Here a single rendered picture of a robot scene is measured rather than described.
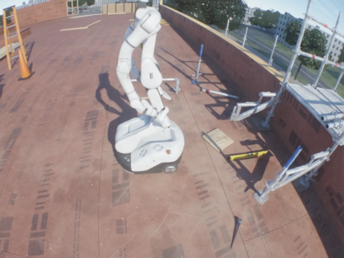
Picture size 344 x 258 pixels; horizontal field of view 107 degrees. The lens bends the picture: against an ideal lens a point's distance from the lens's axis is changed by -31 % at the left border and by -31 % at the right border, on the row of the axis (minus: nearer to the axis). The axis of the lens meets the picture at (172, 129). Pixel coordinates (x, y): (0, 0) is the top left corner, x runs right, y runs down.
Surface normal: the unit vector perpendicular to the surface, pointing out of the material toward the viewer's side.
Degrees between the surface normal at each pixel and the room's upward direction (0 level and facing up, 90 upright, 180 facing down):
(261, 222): 0
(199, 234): 0
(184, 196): 0
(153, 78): 89
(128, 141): 90
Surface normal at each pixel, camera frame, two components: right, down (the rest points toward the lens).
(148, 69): 0.20, 0.66
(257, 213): 0.08, -0.75
